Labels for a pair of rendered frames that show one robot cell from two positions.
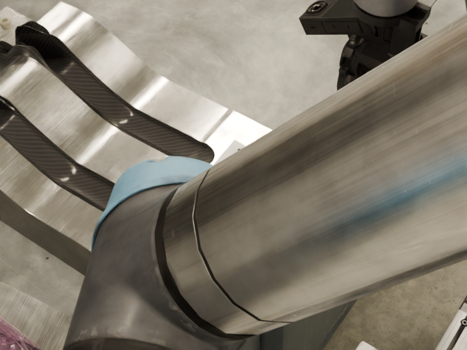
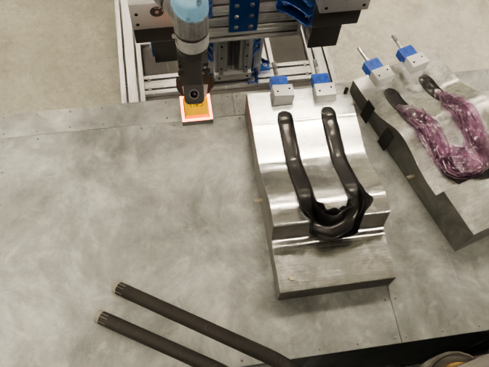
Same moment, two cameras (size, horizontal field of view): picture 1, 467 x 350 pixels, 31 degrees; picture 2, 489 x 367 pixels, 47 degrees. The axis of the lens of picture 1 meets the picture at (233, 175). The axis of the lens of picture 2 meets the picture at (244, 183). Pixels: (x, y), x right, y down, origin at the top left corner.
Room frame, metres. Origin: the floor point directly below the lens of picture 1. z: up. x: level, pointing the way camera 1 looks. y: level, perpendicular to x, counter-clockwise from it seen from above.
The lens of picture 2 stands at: (1.28, 0.45, 2.05)
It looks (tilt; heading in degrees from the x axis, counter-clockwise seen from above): 63 degrees down; 218
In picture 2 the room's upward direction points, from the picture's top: 6 degrees clockwise
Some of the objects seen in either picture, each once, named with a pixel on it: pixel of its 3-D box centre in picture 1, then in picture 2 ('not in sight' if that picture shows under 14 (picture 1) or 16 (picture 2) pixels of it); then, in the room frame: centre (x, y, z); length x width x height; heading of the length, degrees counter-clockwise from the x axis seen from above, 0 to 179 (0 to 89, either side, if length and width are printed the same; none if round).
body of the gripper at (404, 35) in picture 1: (383, 38); (192, 57); (0.72, -0.19, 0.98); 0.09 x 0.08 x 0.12; 52
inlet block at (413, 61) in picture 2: not in sight; (404, 52); (0.22, 0.12, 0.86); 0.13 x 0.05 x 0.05; 69
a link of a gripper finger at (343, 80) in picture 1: (351, 75); (203, 81); (0.71, -0.15, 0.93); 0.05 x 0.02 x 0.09; 142
